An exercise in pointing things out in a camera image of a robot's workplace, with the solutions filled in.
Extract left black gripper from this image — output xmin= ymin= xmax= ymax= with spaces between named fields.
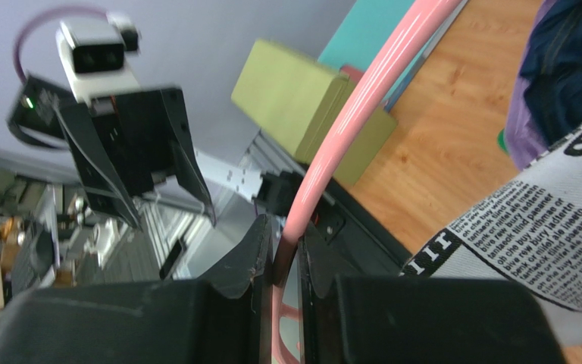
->
xmin=55 ymin=88 xmax=217 ymax=229

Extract green plastic tray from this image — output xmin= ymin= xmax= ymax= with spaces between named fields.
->
xmin=496 ymin=129 xmax=509 ymax=155

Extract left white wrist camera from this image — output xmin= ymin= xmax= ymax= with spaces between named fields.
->
xmin=56 ymin=12 xmax=140 ymax=105

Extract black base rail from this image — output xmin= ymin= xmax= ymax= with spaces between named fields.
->
xmin=311 ymin=180 xmax=411 ymax=276

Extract purple trousers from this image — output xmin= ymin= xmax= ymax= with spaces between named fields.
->
xmin=503 ymin=0 xmax=556 ymax=171

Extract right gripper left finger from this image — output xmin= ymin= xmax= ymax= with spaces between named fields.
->
xmin=0 ymin=215 xmax=272 ymax=363

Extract newspaper print garment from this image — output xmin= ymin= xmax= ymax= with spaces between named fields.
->
xmin=401 ymin=125 xmax=582 ymax=347

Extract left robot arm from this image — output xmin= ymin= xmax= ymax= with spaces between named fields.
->
xmin=7 ymin=76 xmax=301 ymax=227

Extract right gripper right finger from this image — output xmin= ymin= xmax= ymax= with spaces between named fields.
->
xmin=298 ymin=227 xmax=565 ymax=363

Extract olive green box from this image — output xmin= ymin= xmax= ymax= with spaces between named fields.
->
xmin=230 ymin=39 xmax=399 ymax=189

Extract dark blue denim garment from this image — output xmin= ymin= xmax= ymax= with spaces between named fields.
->
xmin=520 ymin=0 xmax=582 ymax=144

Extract thick pink hanger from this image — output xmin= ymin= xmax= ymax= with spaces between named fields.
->
xmin=271 ymin=0 xmax=459 ymax=363

